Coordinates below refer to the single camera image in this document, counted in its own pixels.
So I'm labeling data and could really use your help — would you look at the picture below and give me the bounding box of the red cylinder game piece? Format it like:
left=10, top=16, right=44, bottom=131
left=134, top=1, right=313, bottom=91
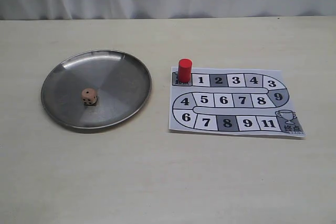
left=178, top=58, right=192, bottom=83

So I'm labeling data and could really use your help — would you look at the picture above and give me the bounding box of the wooden die with black pips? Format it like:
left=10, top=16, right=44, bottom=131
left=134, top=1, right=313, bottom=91
left=81, top=88, right=98, bottom=106

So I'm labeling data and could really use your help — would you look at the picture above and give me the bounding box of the round stainless steel plate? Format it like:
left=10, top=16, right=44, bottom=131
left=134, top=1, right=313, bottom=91
left=40, top=49, right=152, bottom=133

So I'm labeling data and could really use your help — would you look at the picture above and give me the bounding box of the paper number game board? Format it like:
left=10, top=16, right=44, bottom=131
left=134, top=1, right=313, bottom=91
left=169, top=67, right=305, bottom=138

